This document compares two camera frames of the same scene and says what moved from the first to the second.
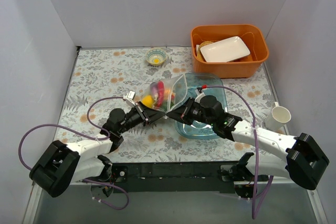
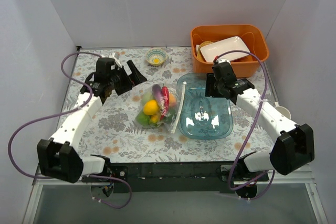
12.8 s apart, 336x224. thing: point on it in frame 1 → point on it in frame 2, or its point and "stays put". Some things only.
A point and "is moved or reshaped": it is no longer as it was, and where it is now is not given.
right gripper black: (188, 110) → (213, 91)
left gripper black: (142, 113) → (125, 79)
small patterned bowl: (156, 56) stays put
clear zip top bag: (168, 94) is moved or reshaped
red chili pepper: (160, 95) → (165, 98)
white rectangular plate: (224, 51) stays put
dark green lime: (164, 105) → (170, 117)
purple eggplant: (154, 88) is moved or reshaped
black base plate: (193, 177) stays put
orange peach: (167, 93) → (172, 99)
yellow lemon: (148, 100) is moved or reshaped
